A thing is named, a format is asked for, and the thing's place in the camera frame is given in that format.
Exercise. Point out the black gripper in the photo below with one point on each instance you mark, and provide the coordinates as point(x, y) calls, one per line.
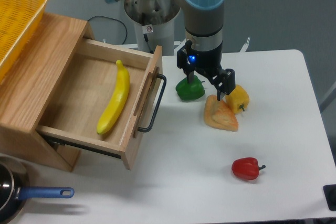
point(208, 64)

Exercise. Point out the wooden top drawer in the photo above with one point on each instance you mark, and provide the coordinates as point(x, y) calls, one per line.
point(85, 90)

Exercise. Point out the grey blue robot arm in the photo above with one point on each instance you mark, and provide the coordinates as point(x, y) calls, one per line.
point(203, 23)

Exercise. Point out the wooden drawer cabinet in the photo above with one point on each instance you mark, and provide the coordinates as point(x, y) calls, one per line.
point(30, 84)

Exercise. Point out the green bell pepper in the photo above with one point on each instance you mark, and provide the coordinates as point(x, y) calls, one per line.
point(190, 91)

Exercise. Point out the toy bread slice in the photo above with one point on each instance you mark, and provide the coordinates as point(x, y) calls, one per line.
point(218, 115)

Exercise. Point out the yellow bell pepper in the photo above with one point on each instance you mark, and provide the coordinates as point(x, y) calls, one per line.
point(238, 100)

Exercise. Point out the red bell pepper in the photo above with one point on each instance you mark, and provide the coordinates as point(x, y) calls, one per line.
point(247, 168)

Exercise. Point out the yellow banana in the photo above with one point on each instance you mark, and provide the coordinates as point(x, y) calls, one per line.
point(117, 102)

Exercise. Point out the black corner table clamp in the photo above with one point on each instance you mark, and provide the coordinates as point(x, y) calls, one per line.
point(329, 192)

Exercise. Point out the yellow plastic basket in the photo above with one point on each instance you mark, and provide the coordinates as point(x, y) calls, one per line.
point(19, 20)

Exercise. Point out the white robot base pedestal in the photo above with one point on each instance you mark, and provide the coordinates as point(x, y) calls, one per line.
point(153, 22)

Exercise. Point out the blue handled frying pan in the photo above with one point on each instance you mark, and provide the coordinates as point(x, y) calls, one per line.
point(16, 189)

